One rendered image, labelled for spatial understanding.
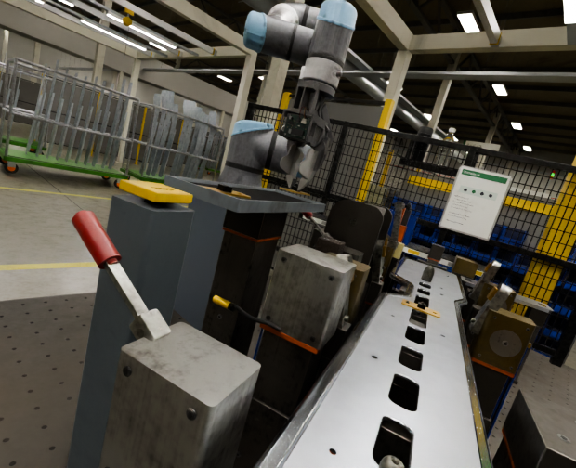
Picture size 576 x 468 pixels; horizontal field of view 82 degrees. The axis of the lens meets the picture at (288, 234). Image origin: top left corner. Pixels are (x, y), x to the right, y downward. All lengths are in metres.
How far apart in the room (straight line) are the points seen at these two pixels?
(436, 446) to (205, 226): 0.78
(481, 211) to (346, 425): 1.53
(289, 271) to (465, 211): 1.41
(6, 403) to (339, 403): 0.61
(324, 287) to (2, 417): 0.59
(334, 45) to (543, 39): 4.57
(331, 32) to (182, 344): 0.61
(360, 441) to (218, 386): 0.16
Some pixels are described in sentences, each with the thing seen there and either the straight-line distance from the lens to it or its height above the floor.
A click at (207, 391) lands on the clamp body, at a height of 1.06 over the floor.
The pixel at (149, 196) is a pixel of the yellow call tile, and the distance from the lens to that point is 0.40.
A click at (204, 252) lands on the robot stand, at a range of 1.00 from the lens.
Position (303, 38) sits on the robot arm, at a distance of 0.83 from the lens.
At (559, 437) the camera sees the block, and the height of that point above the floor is 1.03.
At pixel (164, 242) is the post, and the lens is 0.42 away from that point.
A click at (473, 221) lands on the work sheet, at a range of 1.81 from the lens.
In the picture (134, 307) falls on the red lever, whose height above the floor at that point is 1.08.
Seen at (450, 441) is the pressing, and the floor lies 1.00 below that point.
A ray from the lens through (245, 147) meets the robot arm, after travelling 0.99.
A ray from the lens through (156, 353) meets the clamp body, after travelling 0.29.
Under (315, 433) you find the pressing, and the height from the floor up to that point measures 1.00.
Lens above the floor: 1.22
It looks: 11 degrees down
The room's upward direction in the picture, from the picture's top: 15 degrees clockwise
